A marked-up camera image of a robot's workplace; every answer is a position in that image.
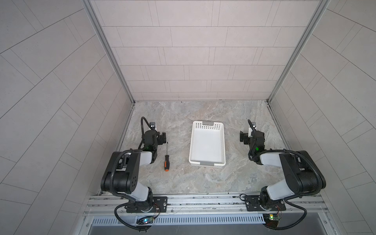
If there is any right green circuit board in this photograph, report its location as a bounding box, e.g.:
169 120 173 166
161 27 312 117
263 214 281 228

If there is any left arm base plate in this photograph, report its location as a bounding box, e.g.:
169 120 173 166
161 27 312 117
125 196 168 213

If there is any left black base cable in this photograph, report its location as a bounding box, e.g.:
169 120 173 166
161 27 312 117
114 202 153 232

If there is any aluminium rail frame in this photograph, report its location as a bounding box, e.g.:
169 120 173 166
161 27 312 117
72 193 340 235

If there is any black base cable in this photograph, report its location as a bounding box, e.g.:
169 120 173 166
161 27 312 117
264 199 308 231
114 202 153 232

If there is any green circuit board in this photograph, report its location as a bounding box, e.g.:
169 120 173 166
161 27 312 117
263 214 281 228
137 216 155 225

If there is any left green circuit board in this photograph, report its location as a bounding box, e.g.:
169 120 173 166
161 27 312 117
137 216 155 225

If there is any right black base cable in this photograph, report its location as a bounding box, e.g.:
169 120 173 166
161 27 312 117
264 199 308 231

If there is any black orange handled screwdriver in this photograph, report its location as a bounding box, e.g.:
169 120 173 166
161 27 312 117
164 142 170 171

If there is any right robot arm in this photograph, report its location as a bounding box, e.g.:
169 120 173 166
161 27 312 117
240 129 326 211

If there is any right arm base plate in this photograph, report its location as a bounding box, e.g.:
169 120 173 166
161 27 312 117
241 195 286 212

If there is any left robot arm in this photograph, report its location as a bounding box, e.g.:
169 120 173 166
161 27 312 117
100 130 166 212

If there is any white perforated plastic bin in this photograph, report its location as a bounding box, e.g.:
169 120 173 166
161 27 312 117
189 121 226 167

